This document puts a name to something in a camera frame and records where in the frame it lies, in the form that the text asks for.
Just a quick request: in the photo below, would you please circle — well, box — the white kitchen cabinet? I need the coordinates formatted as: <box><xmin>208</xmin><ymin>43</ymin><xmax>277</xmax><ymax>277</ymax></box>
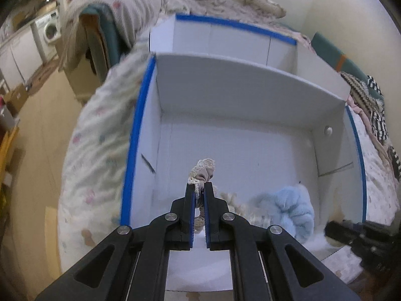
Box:
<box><xmin>1</xmin><ymin>25</ymin><xmax>61</xmax><ymax>90</ymax></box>

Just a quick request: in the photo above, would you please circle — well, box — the patterned white bed quilt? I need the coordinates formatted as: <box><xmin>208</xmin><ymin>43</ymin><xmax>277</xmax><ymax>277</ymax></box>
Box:
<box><xmin>58</xmin><ymin>35</ymin><xmax>400</xmax><ymax>281</ymax></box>

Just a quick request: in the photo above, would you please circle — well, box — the cardboard box on floor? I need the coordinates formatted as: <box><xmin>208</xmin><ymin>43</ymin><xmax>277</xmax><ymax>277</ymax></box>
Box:
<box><xmin>4</xmin><ymin>84</ymin><xmax>29</xmax><ymax>117</ymax></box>

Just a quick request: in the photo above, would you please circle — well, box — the yellow wooden rack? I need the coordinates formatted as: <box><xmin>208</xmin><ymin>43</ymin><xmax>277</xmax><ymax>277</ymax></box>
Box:
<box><xmin>0</xmin><ymin>126</ymin><xmax>19</xmax><ymax>188</ymax></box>

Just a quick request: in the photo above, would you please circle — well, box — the cream frilled pillow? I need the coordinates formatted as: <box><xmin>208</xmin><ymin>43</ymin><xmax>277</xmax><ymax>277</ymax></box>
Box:
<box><xmin>244</xmin><ymin>0</ymin><xmax>287</xmax><ymax>18</ymax></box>

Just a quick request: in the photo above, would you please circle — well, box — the white box with blue edges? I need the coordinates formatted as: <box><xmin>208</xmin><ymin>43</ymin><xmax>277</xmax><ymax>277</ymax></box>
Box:
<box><xmin>120</xmin><ymin>14</ymin><xmax>367</xmax><ymax>286</ymax></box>

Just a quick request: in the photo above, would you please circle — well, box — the light blue fluffy scrunchie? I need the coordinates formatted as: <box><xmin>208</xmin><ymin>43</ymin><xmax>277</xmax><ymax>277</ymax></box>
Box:
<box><xmin>249</xmin><ymin>183</ymin><xmax>315</xmax><ymax>243</ymax></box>

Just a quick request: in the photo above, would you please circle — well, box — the black white striped cloth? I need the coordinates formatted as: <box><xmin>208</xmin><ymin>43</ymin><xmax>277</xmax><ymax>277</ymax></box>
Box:
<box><xmin>340</xmin><ymin>71</ymin><xmax>400</xmax><ymax>181</ymax></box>

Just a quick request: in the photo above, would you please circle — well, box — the teal cushion with orange stripe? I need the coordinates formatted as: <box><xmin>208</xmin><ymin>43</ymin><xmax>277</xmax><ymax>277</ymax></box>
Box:
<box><xmin>311</xmin><ymin>32</ymin><xmax>384</xmax><ymax>101</ymax></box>

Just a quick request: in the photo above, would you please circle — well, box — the beige frilled scrunchie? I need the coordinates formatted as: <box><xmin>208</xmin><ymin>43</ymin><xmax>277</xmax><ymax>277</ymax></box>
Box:
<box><xmin>187</xmin><ymin>158</ymin><xmax>216</xmax><ymax>234</ymax></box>

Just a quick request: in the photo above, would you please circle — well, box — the white washing machine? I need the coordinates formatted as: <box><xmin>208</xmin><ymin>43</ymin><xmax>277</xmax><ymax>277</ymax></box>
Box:
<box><xmin>33</xmin><ymin>9</ymin><xmax>61</xmax><ymax>46</ymax></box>

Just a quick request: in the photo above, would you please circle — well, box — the cream patterned scrunchie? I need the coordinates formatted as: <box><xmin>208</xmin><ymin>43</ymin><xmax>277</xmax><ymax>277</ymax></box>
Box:
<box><xmin>219</xmin><ymin>192</ymin><xmax>271</xmax><ymax>228</ymax></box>

